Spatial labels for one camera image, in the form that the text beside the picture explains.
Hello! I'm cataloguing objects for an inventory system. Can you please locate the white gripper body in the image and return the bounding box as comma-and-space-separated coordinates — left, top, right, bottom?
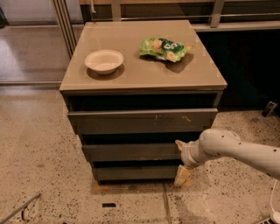
181, 141, 204, 169

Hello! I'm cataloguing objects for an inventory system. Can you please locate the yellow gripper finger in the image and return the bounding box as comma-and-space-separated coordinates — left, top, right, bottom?
174, 165, 192, 186
175, 140, 187, 151

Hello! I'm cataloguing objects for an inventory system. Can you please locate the grey drawer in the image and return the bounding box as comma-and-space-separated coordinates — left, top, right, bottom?
93, 165, 178, 181
82, 143, 180, 162
68, 108, 218, 135

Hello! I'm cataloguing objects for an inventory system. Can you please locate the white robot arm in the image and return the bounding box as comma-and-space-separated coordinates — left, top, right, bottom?
174, 129, 280, 186

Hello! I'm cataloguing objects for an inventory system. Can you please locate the grey bottom drawer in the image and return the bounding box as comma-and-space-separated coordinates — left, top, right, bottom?
93, 165, 178, 181

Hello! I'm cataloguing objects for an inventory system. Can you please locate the grey drawer cabinet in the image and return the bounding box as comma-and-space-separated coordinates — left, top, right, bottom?
59, 19, 228, 186

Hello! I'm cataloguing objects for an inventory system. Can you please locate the grey top drawer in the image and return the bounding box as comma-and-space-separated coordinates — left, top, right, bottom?
68, 108, 218, 135

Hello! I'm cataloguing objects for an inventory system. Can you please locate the green snack bag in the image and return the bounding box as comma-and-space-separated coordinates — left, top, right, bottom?
139, 38, 193, 63

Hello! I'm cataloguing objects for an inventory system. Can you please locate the white paper bowl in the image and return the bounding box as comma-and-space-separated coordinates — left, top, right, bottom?
85, 50, 124, 74

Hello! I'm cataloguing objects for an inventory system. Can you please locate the metal rod on floor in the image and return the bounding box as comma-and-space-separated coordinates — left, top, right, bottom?
0, 192, 41, 224

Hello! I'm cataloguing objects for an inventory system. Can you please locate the white cable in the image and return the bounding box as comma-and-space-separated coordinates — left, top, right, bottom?
269, 178, 280, 224

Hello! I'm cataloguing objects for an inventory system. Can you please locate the metal railing frame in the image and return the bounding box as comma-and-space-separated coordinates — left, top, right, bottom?
78, 0, 280, 32

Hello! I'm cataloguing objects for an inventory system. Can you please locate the metal door frame post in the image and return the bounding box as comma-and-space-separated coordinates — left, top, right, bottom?
51, 0, 76, 58

